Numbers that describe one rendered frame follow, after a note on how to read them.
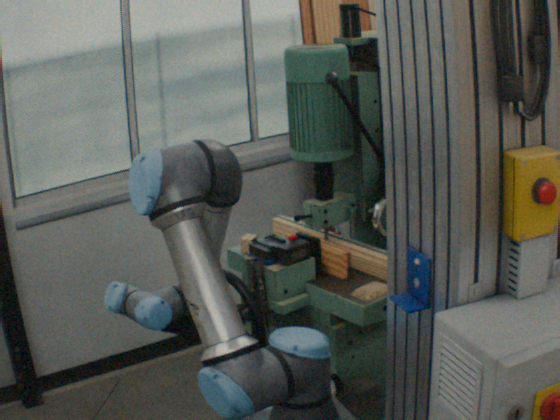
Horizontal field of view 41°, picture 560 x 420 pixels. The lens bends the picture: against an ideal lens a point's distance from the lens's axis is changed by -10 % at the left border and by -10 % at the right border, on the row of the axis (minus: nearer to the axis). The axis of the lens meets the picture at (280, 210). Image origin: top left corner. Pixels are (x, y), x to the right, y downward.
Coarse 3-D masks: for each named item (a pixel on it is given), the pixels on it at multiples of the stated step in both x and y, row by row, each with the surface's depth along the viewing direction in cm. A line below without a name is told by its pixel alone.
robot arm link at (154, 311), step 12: (168, 288) 183; (132, 300) 180; (144, 300) 177; (156, 300) 176; (168, 300) 180; (180, 300) 181; (132, 312) 179; (144, 312) 175; (156, 312) 176; (168, 312) 177; (180, 312) 182; (144, 324) 176; (156, 324) 176
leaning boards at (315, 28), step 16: (304, 0) 358; (320, 0) 359; (336, 0) 364; (352, 0) 374; (368, 0) 377; (304, 16) 359; (320, 16) 361; (336, 16) 366; (368, 16) 381; (304, 32) 361; (320, 32) 362; (336, 32) 367
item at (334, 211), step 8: (336, 192) 236; (344, 192) 235; (304, 200) 230; (312, 200) 230; (320, 200) 229; (328, 200) 228; (336, 200) 229; (344, 200) 230; (352, 200) 232; (304, 208) 230; (312, 208) 227; (320, 208) 225; (328, 208) 227; (336, 208) 229; (344, 208) 231; (320, 216) 226; (328, 216) 227; (336, 216) 229; (344, 216) 231; (312, 224) 229; (320, 224) 226; (328, 224) 228; (336, 224) 230
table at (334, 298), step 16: (240, 256) 241; (320, 272) 224; (352, 272) 222; (320, 288) 214; (336, 288) 213; (352, 288) 212; (272, 304) 216; (288, 304) 214; (304, 304) 217; (320, 304) 215; (336, 304) 209; (352, 304) 204; (368, 304) 202; (384, 304) 205; (352, 320) 205; (368, 320) 203
